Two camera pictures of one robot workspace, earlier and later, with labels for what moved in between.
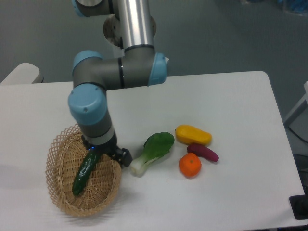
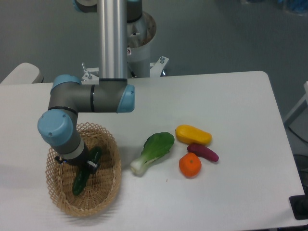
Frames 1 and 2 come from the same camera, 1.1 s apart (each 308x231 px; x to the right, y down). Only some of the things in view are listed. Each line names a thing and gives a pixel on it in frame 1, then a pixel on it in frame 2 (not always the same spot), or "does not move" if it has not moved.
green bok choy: [157, 146] does not move
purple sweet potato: [205, 151] does not move
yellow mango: [191, 134] does not move
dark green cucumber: [89, 162] does not move
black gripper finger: [125, 157] to [92, 166]
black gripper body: [109, 147] to [78, 160]
